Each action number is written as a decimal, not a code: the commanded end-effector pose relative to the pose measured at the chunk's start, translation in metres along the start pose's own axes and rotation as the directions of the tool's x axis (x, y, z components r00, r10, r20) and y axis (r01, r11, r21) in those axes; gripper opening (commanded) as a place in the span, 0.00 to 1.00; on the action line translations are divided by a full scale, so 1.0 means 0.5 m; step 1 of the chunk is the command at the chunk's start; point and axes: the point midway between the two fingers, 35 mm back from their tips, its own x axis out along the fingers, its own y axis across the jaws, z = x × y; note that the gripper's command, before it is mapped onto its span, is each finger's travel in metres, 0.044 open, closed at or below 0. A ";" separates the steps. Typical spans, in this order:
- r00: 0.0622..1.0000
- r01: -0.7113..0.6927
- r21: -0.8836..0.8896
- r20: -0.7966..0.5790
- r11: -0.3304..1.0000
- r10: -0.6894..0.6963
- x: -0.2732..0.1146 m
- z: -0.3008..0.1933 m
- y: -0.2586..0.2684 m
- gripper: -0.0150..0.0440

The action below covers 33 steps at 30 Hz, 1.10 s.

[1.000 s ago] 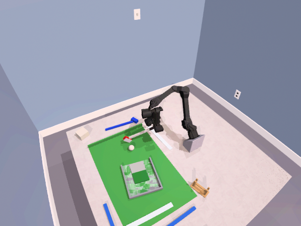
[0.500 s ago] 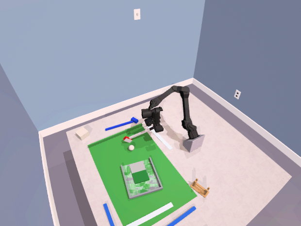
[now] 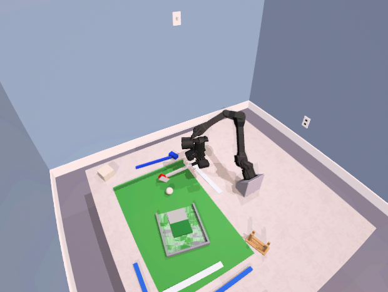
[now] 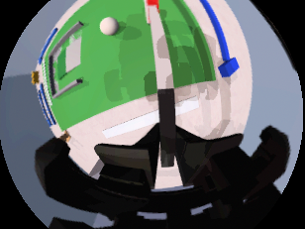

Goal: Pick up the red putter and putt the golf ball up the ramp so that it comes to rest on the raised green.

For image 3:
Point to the white flat strip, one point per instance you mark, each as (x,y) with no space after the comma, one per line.
(210,182)
(195,278)

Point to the green mat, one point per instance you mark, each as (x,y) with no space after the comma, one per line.
(142,200)

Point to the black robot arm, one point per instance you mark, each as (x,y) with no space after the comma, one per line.
(241,160)

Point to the cream cube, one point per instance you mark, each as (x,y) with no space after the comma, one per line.
(106,172)

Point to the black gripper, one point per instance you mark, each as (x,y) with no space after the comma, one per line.
(201,161)

